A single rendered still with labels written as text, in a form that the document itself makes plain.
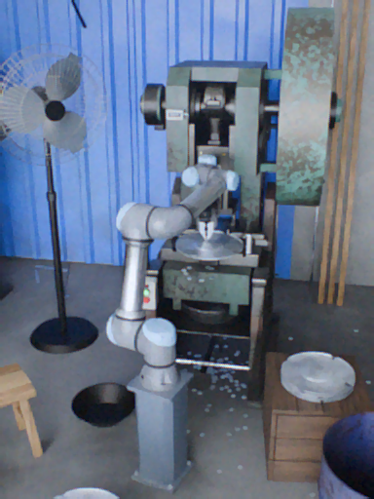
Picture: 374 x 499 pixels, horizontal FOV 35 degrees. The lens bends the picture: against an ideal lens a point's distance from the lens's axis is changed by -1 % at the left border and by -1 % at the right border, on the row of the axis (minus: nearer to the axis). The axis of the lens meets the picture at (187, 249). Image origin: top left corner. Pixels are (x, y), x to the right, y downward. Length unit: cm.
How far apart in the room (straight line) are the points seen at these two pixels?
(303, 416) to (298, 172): 92
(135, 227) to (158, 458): 89
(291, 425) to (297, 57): 136
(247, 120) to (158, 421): 125
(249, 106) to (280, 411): 121
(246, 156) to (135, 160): 155
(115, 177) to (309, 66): 209
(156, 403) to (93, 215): 222
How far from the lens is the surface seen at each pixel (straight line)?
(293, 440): 237
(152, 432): 229
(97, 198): 413
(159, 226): 201
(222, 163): 260
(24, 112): 288
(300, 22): 238
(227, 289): 263
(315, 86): 222
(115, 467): 256
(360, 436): 216
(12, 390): 248
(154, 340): 209
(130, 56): 387
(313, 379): 239
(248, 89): 248
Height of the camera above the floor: 173
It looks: 22 degrees down
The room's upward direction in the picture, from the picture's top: straight up
